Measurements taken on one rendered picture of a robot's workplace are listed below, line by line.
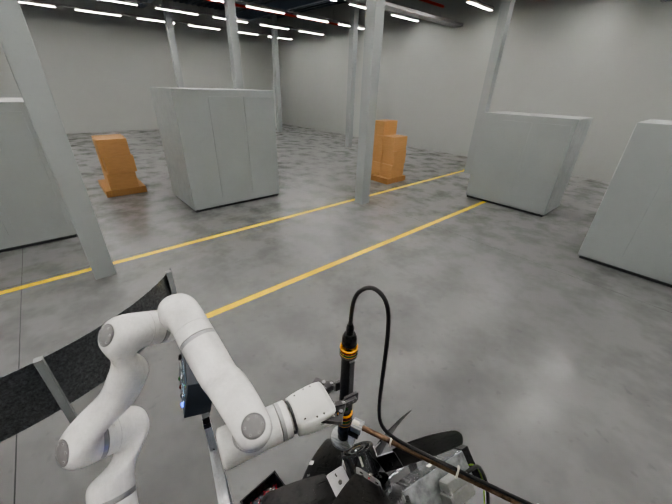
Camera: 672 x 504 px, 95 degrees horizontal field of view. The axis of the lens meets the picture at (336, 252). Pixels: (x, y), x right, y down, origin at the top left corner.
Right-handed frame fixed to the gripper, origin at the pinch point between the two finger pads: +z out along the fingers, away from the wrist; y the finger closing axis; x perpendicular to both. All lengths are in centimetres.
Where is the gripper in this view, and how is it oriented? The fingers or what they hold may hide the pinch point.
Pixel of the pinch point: (346, 391)
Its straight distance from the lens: 87.5
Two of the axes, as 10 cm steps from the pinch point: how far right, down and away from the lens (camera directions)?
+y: 4.8, 4.2, -7.7
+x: 0.2, -8.8, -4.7
